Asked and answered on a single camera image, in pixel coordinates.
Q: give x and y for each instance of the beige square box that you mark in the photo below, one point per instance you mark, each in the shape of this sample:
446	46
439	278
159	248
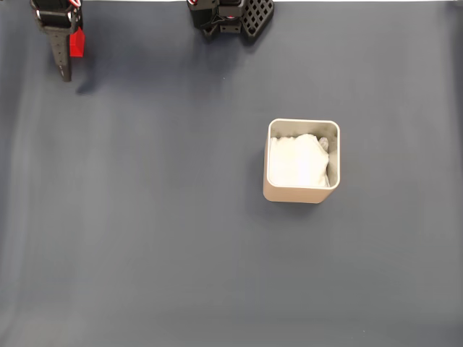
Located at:
300	194

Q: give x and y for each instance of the dark grey table mat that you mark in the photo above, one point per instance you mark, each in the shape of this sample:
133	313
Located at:
144	217

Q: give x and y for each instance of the white crumpled tissue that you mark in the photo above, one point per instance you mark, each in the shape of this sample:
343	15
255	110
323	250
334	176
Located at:
298	162

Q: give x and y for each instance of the red cube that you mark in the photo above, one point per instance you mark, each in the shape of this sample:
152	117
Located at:
77	45

